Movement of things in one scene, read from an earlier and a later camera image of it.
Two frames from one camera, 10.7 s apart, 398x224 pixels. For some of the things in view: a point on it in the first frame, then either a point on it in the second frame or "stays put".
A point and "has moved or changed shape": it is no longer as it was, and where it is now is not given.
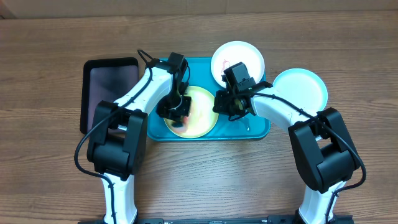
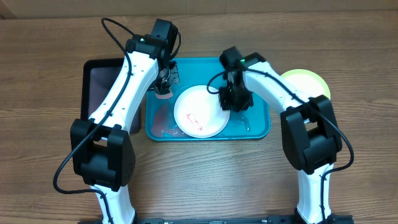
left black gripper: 162,112 → 174,79
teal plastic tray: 252,127 stays put
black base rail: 337,219 stays put
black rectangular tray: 104,79 stays put
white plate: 231,53 → 199,113
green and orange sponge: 184,121 has moved or changed shape
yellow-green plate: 203,119 → 307,81
